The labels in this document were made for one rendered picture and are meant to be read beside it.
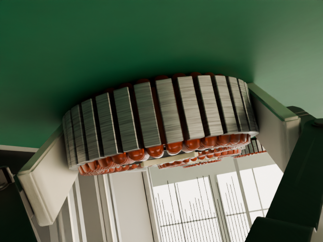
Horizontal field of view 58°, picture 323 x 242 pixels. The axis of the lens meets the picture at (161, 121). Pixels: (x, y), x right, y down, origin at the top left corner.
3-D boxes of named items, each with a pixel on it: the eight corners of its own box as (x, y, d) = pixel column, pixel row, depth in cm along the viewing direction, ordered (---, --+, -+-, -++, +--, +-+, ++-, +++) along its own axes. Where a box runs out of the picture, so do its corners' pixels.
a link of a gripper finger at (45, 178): (53, 225, 14) (38, 228, 14) (87, 158, 20) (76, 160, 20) (31, 170, 13) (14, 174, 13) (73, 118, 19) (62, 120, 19)
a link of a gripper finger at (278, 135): (283, 120, 12) (301, 116, 12) (241, 83, 19) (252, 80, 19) (288, 182, 13) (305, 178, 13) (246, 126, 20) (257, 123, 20)
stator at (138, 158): (18, 99, 13) (27, 182, 12) (267, 45, 12) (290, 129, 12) (97, 131, 24) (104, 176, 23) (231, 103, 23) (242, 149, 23)
